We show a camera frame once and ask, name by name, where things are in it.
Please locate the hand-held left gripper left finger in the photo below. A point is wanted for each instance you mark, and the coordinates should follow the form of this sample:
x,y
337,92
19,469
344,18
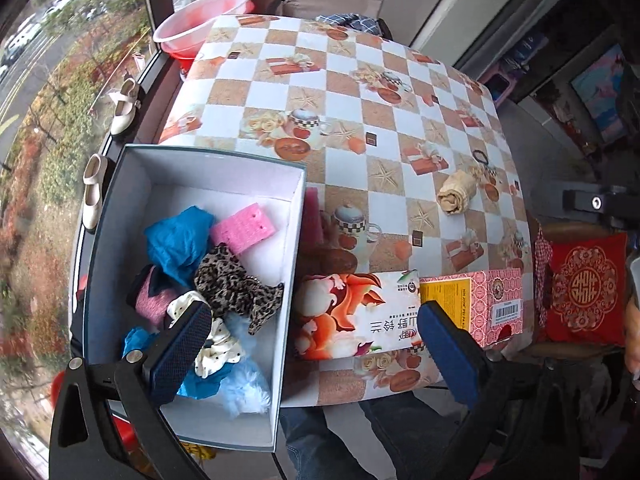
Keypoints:
x,y
180,355

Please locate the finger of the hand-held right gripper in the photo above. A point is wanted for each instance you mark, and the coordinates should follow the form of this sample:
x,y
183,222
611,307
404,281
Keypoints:
x,y
597,202

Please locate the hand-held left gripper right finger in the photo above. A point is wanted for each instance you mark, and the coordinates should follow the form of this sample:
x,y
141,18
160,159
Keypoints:
x,y
447,355

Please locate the blue shoe cover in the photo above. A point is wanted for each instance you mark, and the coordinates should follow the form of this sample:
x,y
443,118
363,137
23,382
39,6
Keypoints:
x,y
200,385
180,242

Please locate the white polka-dot scrunchie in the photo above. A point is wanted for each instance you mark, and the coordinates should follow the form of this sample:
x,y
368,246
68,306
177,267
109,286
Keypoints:
x,y
217,345

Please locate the black and pink sock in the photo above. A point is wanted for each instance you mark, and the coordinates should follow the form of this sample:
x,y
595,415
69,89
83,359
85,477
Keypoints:
x,y
150,297

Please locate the light blue fluffy scrunchie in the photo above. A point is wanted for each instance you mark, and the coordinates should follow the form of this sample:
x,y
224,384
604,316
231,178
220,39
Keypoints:
x,y
245,385

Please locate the leopard print scrunchie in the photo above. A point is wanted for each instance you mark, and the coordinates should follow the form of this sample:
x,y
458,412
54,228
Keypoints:
x,y
235,285

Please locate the pink sponge with holes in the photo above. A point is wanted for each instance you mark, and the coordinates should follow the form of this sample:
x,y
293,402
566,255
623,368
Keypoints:
x,y
242,230

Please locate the grey cardboard storage box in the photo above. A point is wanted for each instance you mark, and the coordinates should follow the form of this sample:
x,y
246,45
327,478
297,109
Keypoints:
x,y
200,170

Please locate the person's right hand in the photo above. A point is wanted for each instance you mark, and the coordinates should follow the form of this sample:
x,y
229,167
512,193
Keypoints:
x,y
632,335

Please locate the pink and yellow carton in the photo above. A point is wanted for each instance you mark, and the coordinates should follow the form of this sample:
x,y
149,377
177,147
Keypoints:
x,y
475,305

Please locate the red embroidered cushion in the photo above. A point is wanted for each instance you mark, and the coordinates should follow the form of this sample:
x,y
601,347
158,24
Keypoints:
x,y
585,290

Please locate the red checked cloth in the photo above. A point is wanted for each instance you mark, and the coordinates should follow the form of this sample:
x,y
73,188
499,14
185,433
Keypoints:
x,y
540,270

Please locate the floral tissue pack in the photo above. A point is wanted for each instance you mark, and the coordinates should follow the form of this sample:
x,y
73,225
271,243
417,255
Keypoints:
x,y
355,315

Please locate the person's jeans legs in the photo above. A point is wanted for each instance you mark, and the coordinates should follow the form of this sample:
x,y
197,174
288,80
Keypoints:
x,y
350,435

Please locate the beige rolled sock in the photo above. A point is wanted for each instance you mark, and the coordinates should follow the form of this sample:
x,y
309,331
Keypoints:
x,y
455,192

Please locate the purple plastic stool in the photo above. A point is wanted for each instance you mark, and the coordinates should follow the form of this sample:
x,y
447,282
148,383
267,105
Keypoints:
x,y
500,85

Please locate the white heeled shoe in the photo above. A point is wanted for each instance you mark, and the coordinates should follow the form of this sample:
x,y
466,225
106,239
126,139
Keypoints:
x,y
125,107
92,190

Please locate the dark pink sponge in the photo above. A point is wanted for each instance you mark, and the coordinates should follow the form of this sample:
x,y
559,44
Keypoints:
x,y
315,215

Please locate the checkered printed tablecloth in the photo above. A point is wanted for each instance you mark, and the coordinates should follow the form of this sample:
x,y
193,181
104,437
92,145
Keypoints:
x,y
350,110

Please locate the red plastic basin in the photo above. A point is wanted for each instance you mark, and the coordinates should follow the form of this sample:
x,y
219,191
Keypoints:
x,y
181,59

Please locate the dark plaid cloth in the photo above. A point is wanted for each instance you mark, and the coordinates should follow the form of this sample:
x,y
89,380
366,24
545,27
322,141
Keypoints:
x,y
356,21

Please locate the pink plastic basin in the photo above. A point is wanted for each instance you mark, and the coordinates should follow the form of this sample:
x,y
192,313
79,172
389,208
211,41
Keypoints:
x,y
205,17

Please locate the pastel wall painting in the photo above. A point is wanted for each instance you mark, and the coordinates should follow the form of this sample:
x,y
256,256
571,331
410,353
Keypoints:
x,y
600,95

